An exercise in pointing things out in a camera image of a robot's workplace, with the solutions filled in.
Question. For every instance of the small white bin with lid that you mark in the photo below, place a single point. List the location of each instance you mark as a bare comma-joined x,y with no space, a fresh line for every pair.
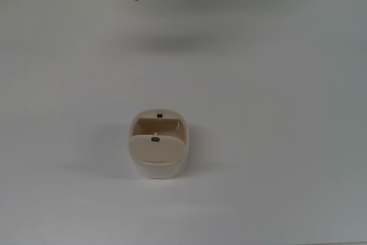
157,150

